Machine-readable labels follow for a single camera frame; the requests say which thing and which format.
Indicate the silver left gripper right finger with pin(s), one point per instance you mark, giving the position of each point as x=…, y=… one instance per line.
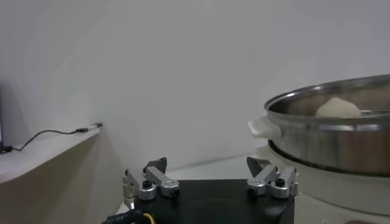
x=265, y=178

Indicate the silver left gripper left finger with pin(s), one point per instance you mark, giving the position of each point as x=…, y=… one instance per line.
x=163, y=180

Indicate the white side table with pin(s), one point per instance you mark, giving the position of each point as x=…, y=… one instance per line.
x=45, y=170

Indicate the white steamed baozi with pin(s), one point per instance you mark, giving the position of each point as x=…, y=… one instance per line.
x=336, y=108

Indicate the stainless steel steamer basket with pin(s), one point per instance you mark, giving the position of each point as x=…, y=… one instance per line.
x=329, y=146

